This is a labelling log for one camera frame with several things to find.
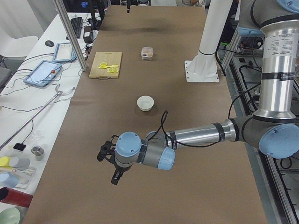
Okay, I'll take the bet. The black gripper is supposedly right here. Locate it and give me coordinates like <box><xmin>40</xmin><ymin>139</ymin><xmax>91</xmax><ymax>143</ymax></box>
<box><xmin>97</xmin><ymin>135</ymin><xmax>131</xmax><ymax>185</ymax></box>

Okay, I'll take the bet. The clear plastic egg box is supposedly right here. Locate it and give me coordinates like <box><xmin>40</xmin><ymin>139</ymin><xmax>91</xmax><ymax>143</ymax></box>
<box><xmin>141</xmin><ymin>47</ymin><xmax>154</xmax><ymax>60</ymax></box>

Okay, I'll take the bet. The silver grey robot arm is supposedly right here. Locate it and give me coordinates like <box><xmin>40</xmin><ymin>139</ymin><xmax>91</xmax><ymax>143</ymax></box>
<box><xmin>97</xmin><ymin>0</ymin><xmax>299</xmax><ymax>185</ymax></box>

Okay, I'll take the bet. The white bowl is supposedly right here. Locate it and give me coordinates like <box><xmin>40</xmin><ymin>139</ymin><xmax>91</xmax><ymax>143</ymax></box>
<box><xmin>137</xmin><ymin>95</ymin><xmax>154</xmax><ymax>112</ymax></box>

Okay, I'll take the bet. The grey cup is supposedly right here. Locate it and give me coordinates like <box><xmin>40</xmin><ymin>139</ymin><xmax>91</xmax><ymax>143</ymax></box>
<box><xmin>9</xmin><ymin>156</ymin><xmax>30</xmax><ymax>170</ymax></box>

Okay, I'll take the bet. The metal reacher rod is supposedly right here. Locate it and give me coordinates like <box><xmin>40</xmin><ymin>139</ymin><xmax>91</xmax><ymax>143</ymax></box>
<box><xmin>0</xmin><ymin>84</ymin><xmax>76</xmax><ymax>150</ymax></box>

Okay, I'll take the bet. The small black square pad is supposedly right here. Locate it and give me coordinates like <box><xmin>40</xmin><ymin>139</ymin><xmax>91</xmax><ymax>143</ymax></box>
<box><xmin>13</xmin><ymin>143</ymin><xmax>26</xmax><ymax>152</ymax></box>

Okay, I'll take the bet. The lemon slice top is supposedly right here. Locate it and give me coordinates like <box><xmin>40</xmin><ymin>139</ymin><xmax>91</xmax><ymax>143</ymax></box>
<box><xmin>111</xmin><ymin>68</ymin><xmax>119</xmax><ymax>73</ymax></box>

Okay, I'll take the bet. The yellow plastic knife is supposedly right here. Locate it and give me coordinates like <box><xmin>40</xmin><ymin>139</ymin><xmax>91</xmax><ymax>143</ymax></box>
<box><xmin>105</xmin><ymin>64</ymin><xmax>119</xmax><ymax>68</ymax></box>

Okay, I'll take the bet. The lemon slice near knife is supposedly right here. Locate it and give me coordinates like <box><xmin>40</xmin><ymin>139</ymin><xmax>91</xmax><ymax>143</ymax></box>
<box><xmin>99</xmin><ymin>62</ymin><xmax>108</xmax><ymax>68</ymax></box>

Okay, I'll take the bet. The green bowl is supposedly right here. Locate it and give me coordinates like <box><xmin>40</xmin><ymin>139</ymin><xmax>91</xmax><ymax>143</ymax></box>
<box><xmin>0</xmin><ymin>208</ymin><xmax>21</xmax><ymax>224</ymax></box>

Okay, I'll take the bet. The light blue cup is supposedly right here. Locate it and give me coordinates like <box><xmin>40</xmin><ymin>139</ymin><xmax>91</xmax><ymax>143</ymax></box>
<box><xmin>0</xmin><ymin>172</ymin><xmax>19</xmax><ymax>188</ymax></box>

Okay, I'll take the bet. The red cylinder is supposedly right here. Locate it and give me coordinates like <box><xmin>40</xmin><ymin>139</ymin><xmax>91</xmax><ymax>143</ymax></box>
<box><xmin>0</xmin><ymin>187</ymin><xmax>33</xmax><ymax>208</ymax></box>

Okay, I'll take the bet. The yellow cup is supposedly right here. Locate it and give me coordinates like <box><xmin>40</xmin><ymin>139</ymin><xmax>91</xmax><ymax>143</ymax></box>
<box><xmin>0</xmin><ymin>156</ymin><xmax>11</xmax><ymax>167</ymax></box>

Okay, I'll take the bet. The wooden cutting board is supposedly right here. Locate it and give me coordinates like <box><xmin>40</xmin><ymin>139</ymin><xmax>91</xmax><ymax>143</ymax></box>
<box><xmin>89</xmin><ymin>51</ymin><xmax>122</xmax><ymax>79</ymax></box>

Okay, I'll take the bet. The blue teach pendant near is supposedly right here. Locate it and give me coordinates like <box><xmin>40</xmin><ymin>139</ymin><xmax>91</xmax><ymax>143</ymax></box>
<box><xmin>23</xmin><ymin>60</ymin><xmax>62</xmax><ymax>87</ymax></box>

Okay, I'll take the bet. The blue teach pendant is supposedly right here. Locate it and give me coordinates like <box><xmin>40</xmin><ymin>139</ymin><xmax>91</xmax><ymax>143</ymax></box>
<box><xmin>23</xmin><ymin>60</ymin><xmax>62</xmax><ymax>87</ymax></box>
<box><xmin>52</xmin><ymin>42</ymin><xmax>76</xmax><ymax>63</ymax></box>

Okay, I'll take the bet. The blue teach pendant far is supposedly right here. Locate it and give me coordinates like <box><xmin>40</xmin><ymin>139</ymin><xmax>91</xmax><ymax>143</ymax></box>
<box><xmin>52</xmin><ymin>42</ymin><xmax>76</xmax><ymax>63</ymax></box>

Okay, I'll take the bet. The black power adapter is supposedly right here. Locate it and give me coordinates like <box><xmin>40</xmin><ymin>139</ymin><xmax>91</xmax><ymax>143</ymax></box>
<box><xmin>83</xmin><ymin>26</ymin><xmax>93</xmax><ymax>43</ymax></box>

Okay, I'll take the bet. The black computer mouse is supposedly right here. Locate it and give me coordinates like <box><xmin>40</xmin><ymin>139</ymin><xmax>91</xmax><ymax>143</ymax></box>
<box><xmin>45</xmin><ymin>40</ymin><xmax>55</xmax><ymax>47</ymax></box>

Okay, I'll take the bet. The black keyboard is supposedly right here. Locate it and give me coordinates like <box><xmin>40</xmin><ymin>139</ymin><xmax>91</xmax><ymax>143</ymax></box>
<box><xmin>70</xmin><ymin>17</ymin><xmax>83</xmax><ymax>39</ymax></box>

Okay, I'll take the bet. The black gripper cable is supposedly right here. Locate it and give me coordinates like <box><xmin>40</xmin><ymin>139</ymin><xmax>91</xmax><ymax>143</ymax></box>
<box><xmin>144</xmin><ymin>0</ymin><xmax>264</xmax><ymax>148</ymax></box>

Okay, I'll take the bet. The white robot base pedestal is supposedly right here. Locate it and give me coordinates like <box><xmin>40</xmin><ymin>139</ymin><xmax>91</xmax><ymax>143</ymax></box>
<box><xmin>185</xmin><ymin>0</ymin><xmax>233</xmax><ymax>83</ymax></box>

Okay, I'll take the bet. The aluminium frame post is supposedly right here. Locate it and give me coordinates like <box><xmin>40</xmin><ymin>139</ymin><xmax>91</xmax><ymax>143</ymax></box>
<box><xmin>53</xmin><ymin>0</ymin><xmax>87</xmax><ymax>71</ymax></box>

